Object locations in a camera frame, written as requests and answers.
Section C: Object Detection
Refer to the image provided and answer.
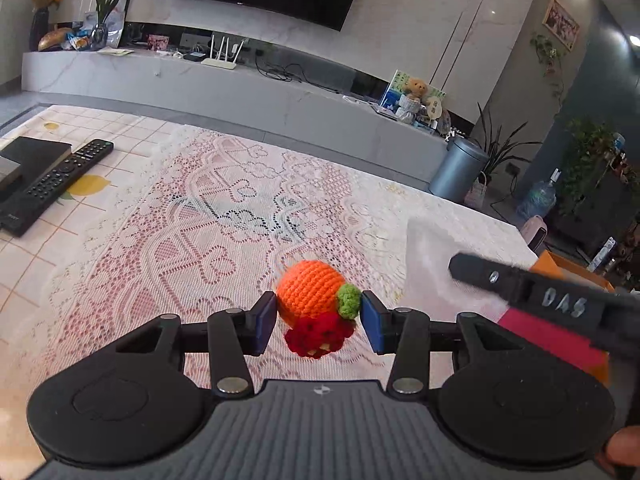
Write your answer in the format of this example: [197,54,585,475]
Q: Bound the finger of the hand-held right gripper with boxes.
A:
[448,252,640,362]

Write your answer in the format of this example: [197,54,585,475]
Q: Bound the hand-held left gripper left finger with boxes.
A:
[115,291,278,396]

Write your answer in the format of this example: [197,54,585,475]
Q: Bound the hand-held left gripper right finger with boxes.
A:
[360,290,517,396]

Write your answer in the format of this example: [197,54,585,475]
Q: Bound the orange box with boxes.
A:
[500,250,617,387]

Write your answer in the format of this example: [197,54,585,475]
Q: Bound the red crochet toy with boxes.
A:
[283,311,357,360]

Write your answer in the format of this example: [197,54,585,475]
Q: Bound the orange crochet fruit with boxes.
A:
[276,259,362,322]

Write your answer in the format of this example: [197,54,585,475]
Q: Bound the white crinkled cloth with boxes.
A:
[404,215,512,327]

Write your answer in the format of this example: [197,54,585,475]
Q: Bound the pink stool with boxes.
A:
[519,214,549,254]

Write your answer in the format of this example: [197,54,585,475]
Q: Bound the blue water jug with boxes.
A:
[517,169,559,222]

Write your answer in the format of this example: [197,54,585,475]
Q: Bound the white gift bag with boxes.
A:
[464,172,489,209]

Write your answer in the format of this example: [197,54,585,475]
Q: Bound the pink white lace tablecloth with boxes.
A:
[27,122,535,396]

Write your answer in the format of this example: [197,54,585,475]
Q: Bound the grey round trash can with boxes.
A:
[428,137,491,204]

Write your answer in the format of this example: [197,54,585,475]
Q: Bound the bushy potted plant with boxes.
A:
[559,117,632,217]

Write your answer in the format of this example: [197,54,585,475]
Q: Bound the long leaf potted plant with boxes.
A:
[474,102,544,182]

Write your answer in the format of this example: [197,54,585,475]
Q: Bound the brown teddy bear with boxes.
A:
[401,77,431,124]

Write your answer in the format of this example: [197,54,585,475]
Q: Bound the green picture book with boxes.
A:
[378,69,447,117]

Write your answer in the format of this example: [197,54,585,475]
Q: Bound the hanging vine plant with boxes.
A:
[529,32,569,112]

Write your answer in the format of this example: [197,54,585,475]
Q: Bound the checked lemon print tablecloth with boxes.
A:
[0,104,236,461]

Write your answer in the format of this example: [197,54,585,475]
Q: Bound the grey marble television console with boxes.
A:
[21,21,449,187]

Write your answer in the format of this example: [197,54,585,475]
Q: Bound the black remote control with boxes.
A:
[0,139,115,238]

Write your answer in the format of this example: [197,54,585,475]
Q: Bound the white router with antennas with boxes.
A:
[201,32,246,70]

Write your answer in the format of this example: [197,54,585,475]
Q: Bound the black flat box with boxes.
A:
[0,135,73,204]

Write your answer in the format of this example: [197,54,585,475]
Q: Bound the grey box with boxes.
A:
[0,156,26,197]

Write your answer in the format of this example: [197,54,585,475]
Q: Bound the snack packets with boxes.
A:
[64,29,94,51]

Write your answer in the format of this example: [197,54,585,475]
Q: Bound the green plant in glass vase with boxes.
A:
[82,0,146,52]

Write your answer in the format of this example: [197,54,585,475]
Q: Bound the golden oval ornament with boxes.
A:
[37,27,74,53]

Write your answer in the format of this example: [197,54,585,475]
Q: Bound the dark vase with yellow flowers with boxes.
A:
[28,0,66,52]

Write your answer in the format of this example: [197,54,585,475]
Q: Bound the black cables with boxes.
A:
[254,51,307,84]

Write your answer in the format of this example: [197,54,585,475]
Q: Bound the framed wall picture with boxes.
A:
[542,0,581,51]

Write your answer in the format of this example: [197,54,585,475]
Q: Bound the white picture frame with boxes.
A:
[82,0,132,49]

